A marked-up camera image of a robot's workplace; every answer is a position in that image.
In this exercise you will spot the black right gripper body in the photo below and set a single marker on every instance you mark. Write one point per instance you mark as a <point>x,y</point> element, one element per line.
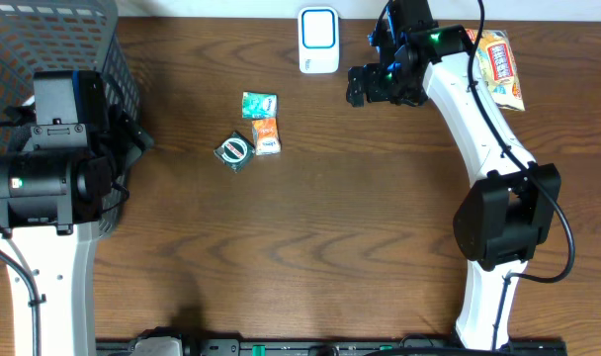
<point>384,83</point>

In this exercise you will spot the yellow snack chip bag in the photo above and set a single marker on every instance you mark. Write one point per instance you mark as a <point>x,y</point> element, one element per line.
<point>499,70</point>

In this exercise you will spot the teal tissue packet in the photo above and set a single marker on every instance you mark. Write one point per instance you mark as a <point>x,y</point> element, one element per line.
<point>256,106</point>

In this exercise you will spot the orange tissue packet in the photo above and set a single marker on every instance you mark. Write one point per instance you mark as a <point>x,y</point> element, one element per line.
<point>266,136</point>

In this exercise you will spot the dark green balm box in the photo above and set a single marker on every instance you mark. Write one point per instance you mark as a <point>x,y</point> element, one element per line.
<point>235,152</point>

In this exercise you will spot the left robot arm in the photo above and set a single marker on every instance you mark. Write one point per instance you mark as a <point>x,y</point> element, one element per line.
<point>54,191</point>

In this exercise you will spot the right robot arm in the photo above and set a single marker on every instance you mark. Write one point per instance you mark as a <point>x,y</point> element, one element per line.
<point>512,199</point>

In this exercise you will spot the grey plastic shopping basket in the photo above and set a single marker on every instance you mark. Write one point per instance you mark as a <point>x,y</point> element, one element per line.
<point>37,36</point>

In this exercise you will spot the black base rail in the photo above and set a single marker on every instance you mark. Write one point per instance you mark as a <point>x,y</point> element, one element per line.
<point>410,345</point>

